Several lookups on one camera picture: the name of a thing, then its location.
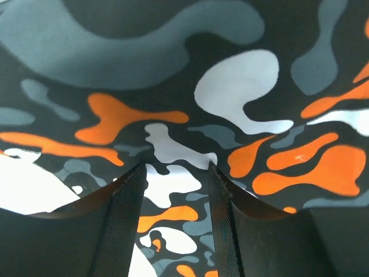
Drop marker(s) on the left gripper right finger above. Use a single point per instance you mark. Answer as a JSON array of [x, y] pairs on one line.
[[253, 238]]

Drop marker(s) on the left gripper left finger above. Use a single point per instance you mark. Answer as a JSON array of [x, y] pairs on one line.
[[93, 236]]

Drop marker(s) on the camouflage orange black shorts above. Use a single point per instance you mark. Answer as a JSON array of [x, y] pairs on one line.
[[274, 93]]

